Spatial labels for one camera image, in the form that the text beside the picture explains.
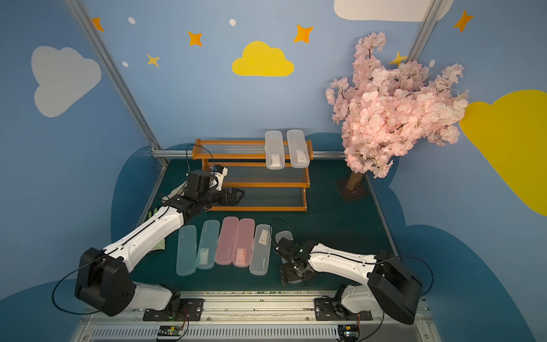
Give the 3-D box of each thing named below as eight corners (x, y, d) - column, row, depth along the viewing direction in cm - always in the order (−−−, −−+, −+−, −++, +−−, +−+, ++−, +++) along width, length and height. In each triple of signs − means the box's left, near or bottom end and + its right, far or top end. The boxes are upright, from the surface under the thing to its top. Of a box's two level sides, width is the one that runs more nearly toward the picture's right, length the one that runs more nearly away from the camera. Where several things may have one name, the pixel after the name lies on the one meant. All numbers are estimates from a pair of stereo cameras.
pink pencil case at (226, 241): (214, 265, 87) (213, 263, 85) (222, 219, 100) (221, 216, 99) (233, 265, 87) (233, 263, 85) (239, 219, 100) (239, 216, 99)
